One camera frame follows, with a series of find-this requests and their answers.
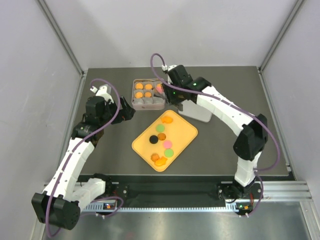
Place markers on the chocolate chip cookie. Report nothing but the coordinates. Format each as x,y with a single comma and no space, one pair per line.
161,136

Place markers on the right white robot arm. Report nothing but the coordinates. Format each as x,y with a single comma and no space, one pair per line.
251,136

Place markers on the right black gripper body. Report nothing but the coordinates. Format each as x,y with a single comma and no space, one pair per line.
173,96

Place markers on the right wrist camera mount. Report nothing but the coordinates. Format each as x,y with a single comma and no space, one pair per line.
165,68

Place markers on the round biscuit cookie top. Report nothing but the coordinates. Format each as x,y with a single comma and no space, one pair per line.
148,86

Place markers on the silver tin lid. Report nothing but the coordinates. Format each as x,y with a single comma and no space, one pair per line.
196,112

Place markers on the round biscuit cookie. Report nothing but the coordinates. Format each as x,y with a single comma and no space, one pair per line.
139,95
148,86
139,86

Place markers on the black sandwich cookie left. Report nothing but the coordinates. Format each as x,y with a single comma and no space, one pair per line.
153,139

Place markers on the pink sandwich cookie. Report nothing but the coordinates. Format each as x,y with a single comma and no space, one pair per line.
159,89
167,144

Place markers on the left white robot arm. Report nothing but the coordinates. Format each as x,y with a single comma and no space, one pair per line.
60,204

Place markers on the fish shaped cookie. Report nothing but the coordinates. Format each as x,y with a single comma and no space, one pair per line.
160,161
166,119

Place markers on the fish shaped cookie bottom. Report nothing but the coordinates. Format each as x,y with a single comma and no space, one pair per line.
160,161

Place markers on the yellow plastic tray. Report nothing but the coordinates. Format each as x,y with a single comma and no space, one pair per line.
180,132

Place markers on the green sandwich cookie bottom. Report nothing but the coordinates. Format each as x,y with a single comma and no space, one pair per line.
168,153

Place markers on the fish shaped cookie top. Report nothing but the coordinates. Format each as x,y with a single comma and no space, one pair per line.
166,119

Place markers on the swirl cookie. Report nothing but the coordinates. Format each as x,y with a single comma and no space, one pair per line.
154,157
148,94

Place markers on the green sandwich cookie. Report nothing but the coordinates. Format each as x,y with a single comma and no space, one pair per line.
160,128
168,153

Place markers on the aluminium frame rail front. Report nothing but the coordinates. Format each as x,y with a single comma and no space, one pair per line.
274,191

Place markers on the green sandwich cookie top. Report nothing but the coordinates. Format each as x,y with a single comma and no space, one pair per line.
160,128

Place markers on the swirl cookie bottom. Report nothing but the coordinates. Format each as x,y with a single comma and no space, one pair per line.
154,157

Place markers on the pink cookie tin box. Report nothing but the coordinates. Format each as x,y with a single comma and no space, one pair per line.
156,102

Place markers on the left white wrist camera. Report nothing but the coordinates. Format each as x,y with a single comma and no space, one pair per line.
103,91

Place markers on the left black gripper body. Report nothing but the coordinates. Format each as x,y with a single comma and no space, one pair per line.
123,114

